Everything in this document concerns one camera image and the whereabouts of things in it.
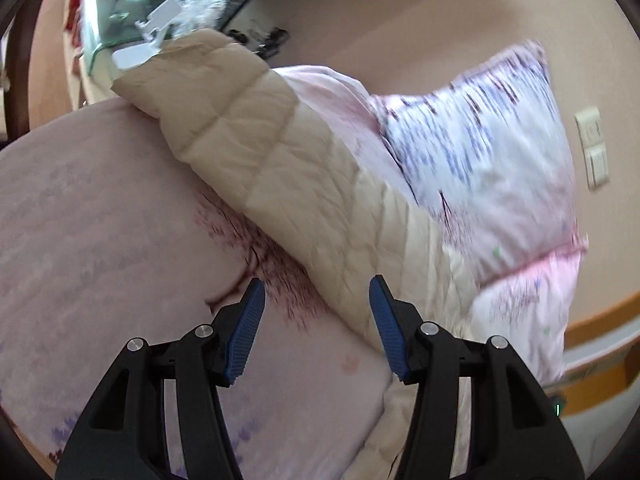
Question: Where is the beige quilted down jacket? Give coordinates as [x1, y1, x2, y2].
[113, 30, 476, 479]

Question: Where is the lower pink floral pillow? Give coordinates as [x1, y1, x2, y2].
[470, 243, 587, 385]

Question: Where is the pink floral bed sheet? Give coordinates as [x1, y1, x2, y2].
[1, 99, 390, 479]

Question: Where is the upper floral pillow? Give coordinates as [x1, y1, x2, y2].
[280, 40, 575, 284]

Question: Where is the beige wall light switch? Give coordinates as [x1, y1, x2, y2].
[584, 143, 610, 190]

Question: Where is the beige wall socket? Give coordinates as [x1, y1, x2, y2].
[575, 106, 604, 150]

